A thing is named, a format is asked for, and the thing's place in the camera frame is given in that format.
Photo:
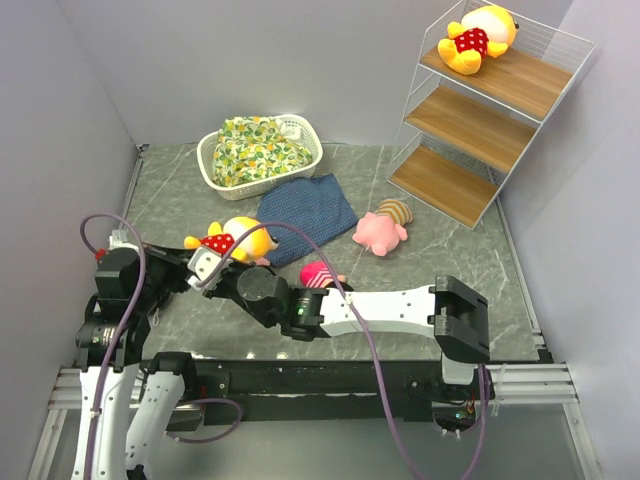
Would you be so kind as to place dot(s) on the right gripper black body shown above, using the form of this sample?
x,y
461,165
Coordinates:
x,y
229,287

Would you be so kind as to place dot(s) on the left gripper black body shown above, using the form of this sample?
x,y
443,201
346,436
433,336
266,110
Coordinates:
x,y
164,271

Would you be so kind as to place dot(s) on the pink pig plush striped shirt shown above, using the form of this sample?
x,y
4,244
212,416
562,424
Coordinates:
x,y
384,229

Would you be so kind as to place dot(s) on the yellow bear plush polka dot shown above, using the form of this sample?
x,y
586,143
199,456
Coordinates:
x,y
486,31

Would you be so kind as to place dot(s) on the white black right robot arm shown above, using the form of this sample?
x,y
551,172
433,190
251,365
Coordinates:
x,y
448,311

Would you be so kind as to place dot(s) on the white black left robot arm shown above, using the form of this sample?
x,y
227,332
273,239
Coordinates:
x,y
132,282

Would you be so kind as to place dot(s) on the black-haired doll pink skirt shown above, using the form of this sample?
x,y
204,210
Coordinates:
x,y
317,275

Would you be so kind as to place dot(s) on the blue checkered cloth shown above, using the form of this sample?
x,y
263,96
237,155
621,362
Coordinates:
x,y
315,206

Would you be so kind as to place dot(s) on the white plastic laundry basket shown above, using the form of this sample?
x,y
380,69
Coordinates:
x,y
309,139

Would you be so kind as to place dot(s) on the lemon print cloth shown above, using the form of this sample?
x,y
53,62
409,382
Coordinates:
x,y
249,149

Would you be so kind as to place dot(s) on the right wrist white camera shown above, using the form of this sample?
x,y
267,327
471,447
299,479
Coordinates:
x,y
201,266

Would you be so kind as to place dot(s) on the wrist white camera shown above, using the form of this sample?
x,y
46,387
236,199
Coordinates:
x,y
117,239
201,266

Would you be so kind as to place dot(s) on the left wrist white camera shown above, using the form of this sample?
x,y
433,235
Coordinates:
x,y
117,239

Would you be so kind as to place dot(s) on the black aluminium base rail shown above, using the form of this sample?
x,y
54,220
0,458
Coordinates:
x,y
285,390

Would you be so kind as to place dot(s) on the white wire wooden shelf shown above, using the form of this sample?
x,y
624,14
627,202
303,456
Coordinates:
x,y
461,136

